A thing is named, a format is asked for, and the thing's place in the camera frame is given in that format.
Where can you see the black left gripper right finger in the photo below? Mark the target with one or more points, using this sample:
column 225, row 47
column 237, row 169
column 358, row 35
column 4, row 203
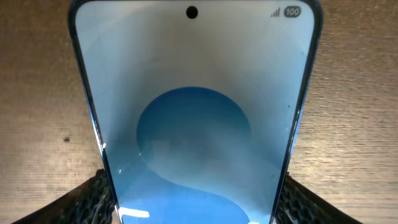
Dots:
column 299, row 205

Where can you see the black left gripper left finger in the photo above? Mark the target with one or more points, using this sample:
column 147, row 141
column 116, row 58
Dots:
column 89, row 203

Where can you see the blue Galaxy smartphone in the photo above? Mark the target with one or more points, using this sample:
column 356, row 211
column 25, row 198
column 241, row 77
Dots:
column 195, row 104

